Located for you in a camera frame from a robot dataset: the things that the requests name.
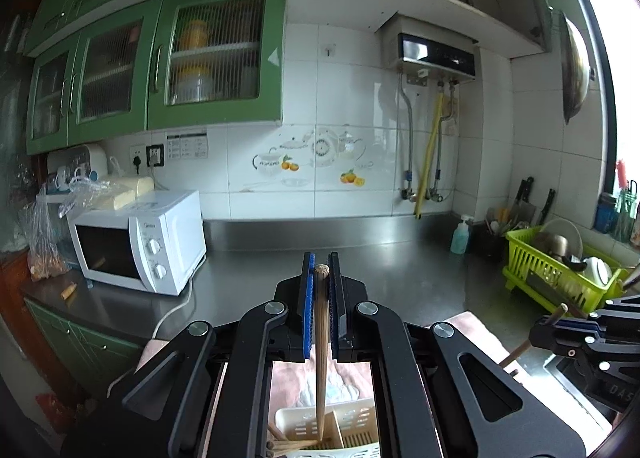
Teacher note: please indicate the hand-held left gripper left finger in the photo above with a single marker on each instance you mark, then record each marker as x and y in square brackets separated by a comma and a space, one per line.
[309, 308]

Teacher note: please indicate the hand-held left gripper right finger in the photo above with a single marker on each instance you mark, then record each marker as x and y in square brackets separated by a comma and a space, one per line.
[336, 318]

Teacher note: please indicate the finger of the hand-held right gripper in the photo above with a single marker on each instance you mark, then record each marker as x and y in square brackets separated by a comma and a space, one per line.
[565, 335]
[620, 308]

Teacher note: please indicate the brown wooden chopstick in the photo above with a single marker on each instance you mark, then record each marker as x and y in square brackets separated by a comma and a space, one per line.
[276, 431]
[515, 353]
[321, 363]
[290, 447]

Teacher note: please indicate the white plastic chopstick holder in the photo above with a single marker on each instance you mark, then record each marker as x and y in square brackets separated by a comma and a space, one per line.
[300, 425]

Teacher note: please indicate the blue cup with utensils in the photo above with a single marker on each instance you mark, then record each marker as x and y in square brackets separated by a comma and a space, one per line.
[606, 215]

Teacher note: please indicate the white bowl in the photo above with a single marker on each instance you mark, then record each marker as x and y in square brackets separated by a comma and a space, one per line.
[599, 270]

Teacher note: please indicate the green plastic dish rack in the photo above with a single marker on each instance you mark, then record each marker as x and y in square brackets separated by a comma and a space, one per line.
[550, 278]

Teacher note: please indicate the pink and blue towel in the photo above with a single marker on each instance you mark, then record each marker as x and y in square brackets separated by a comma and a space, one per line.
[470, 333]

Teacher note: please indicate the black utensil pot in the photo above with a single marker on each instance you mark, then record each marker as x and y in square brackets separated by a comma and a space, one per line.
[487, 240]

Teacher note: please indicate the blue hand soap bottle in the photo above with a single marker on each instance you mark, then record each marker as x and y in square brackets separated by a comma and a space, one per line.
[460, 238]

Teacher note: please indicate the white microwave oven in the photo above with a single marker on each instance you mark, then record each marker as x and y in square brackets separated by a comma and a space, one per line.
[165, 238]

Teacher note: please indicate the yellow gas pipe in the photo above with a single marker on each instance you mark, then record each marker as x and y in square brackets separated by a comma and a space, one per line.
[429, 158]

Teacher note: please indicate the plastic bag with yellow sponges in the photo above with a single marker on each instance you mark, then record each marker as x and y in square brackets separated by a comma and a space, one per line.
[120, 190]

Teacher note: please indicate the green lower kitchen cabinet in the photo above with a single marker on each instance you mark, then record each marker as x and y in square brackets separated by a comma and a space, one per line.
[85, 343]

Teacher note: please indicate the hanging metal wok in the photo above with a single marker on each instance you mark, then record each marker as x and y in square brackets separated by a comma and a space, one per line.
[575, 73]

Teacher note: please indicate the small brown food piece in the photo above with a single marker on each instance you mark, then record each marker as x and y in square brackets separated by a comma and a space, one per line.
[68, 292]

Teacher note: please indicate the white countertop appliance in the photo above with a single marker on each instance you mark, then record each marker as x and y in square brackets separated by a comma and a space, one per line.
[95, 161]

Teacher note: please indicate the clear plastic bag with food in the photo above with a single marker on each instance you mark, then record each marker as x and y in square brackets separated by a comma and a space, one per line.
[42, 243]

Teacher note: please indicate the white printed wall label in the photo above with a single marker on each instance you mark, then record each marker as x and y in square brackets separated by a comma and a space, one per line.
[187, 147]

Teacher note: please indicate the white wall socket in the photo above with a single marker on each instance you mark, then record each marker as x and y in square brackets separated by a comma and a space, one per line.
[155, 155]
[136, 158]

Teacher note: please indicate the wall mounted water heater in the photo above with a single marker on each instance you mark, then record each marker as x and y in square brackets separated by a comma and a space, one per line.
[435, 53]

